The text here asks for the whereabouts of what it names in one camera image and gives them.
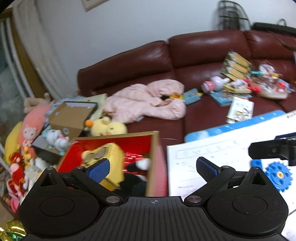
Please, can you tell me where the blue three-hole plastic bar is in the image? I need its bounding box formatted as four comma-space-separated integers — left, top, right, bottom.
250, 159, 262, 171

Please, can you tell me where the yellow toy block with eyes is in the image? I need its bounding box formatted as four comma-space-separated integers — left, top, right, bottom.
81, 143, 125, 191

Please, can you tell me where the blue plastic gear wheel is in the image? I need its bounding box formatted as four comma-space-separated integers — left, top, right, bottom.
265, 162, 293, 192

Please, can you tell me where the white assembly instruction sheet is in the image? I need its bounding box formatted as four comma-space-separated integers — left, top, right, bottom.
167, 112, 295, 240

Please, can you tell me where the blue board under sheet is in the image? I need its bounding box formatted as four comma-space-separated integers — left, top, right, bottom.
184, 110, 285, 143

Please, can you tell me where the yellow plush duck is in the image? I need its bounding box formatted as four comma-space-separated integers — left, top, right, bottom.
84, 116, 127, 137

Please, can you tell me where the white teal plush toy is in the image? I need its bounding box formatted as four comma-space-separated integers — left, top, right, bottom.
42, 129, 70, 156

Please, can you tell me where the red open-top box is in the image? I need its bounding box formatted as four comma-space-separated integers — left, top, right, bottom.
57, 131, 168, 197

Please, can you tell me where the white booklet with letters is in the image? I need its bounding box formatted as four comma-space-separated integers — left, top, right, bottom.
226, 97, 254, 123

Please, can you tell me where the brown cardboard box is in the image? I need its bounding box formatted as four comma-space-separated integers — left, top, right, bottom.
32, 101, 98, 165

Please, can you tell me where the tray of assorted toys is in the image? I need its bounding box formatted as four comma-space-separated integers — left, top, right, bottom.
248, 64, 289, 100

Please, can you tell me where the red plush doll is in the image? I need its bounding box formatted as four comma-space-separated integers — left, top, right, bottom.
6, 152, 25, 198

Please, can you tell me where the blue picture book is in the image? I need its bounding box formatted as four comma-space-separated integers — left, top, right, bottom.
208, 90, 252, 107

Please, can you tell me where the pink plush doll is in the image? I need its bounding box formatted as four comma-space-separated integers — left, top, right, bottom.
18, 104, 51, 158

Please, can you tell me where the pink padded jacket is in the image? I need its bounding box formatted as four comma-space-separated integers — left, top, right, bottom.
104, 79, 186, 124

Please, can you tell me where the teal small box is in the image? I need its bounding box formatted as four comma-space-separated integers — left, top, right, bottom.
183, 88, 203, 105

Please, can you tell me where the dark red leather sofa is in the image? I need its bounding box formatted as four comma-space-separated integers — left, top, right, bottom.
77, 30, 295, 147

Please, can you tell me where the stack of yellow books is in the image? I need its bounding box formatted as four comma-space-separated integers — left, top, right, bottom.
221, 51, 252, 81

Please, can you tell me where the pink white toy figure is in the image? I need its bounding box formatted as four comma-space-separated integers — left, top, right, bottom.
201, 76, 230, 93

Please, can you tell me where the black electric fan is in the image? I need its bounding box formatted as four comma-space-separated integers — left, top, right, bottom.
215, 1, 251, 31

